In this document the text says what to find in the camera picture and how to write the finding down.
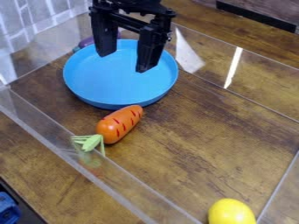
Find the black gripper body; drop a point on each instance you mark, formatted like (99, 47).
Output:
(134, 14)

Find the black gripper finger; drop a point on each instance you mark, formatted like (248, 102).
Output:
(150, 48)
(105, 31)

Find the orange toy carrot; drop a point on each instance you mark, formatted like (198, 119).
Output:
(111, 128)

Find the yellow toy lemon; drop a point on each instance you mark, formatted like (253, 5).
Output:
(232, 211)

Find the blue round tray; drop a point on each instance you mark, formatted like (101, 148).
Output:
(107, 82)

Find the purple toy eggplant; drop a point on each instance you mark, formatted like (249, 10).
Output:
(87, 41)

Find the blue object at corner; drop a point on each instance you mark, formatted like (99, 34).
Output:
(10, 211)

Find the clear acrylic enclosure wall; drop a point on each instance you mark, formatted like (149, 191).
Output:
(218, 139)

